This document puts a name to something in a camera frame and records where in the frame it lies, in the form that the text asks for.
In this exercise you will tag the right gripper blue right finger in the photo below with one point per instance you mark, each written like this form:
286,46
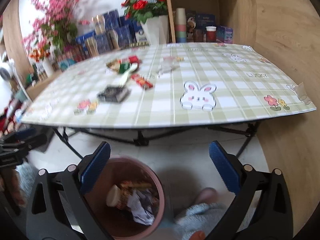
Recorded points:
227,165

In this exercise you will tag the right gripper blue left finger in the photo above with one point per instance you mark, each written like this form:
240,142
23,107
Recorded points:
92,165

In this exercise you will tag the white round lid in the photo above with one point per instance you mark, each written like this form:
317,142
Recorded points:
113,197

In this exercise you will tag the brown paper bag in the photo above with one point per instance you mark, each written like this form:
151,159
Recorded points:
127,188

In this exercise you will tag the black tissue packet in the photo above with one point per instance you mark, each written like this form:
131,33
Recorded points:
113,94

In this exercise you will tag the red lighter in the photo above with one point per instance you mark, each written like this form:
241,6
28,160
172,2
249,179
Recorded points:
141,81

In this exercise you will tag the green snack wrapper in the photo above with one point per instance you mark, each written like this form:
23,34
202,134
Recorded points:
123,67

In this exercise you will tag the cream plastic fork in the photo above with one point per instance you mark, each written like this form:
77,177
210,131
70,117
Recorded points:
127,74

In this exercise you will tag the silver foil wrapper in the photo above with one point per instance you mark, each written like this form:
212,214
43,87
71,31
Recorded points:
144,206

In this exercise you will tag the red cigarette box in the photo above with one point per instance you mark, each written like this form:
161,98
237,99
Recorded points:
134,59

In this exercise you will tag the brown plastic trash bin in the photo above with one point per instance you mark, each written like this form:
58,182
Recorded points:
118,221

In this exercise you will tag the left hand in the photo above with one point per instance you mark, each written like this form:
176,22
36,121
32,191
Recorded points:
10,181

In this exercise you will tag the white desk fan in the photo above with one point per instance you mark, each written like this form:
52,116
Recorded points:
9,71

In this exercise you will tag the green plaid rabbit tablecloth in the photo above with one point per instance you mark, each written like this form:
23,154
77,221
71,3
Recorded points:
193,84

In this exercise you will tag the orange flowers white vase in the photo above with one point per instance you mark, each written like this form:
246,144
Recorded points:
41,58

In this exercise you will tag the colourful tin flower box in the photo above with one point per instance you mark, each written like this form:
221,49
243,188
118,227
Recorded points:
71,57

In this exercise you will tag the small blue purple box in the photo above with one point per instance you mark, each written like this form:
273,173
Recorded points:
224,34

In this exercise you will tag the gold blue gift box left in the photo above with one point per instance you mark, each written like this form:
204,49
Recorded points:
97,45

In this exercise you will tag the gold blue gift box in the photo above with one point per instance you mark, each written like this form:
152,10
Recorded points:
120,37
107,21
97,45

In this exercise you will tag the dark brown cup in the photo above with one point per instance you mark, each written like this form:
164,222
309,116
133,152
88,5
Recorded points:
198,35

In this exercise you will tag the red cup white rim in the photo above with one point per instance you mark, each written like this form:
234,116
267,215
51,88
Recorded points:
210,34

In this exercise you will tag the green gold decorative tray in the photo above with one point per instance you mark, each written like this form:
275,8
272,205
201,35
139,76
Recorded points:
139,44

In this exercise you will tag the gold blue gift box right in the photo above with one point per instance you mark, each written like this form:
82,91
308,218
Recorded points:
120,37

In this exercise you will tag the stack of pastel paper cups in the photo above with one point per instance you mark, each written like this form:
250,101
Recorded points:
180,26

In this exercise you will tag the gold blue gift box upper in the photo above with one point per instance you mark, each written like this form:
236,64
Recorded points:
107,21

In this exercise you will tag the pink blossom flower arrangement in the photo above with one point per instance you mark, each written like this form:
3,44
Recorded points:
57,26

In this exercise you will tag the wooden shelf unit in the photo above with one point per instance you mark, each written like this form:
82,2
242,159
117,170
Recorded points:
241,15

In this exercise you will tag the red rose plant white pot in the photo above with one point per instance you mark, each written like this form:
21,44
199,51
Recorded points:
153,17

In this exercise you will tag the black folding table frame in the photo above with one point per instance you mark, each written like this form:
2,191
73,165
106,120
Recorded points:
144,137

